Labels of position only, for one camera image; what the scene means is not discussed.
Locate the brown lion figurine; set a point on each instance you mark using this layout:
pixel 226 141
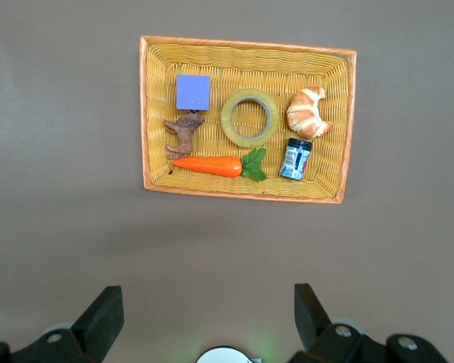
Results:
pixel 185 132

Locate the purple foam cube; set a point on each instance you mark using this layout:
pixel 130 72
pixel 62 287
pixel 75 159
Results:
pixel 193 92

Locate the yellow clear tape roll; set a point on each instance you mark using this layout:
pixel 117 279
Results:
pixel 249 142

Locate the toy croissant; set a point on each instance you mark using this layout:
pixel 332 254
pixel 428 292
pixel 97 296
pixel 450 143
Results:
pixel 306 113

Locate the small jar black lid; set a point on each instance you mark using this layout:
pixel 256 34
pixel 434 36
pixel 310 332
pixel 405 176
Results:
pixel 295 160

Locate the orange toy carrot green leaves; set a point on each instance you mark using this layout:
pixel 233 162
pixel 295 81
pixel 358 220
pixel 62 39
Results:
pixel 212 165

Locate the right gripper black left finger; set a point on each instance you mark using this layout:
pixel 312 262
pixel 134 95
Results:
pixel 98 325

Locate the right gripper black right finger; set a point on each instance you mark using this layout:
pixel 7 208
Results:
pixel 314 325

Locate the yellow wicker basket orange rim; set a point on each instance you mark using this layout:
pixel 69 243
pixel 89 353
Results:
pixel 212 189

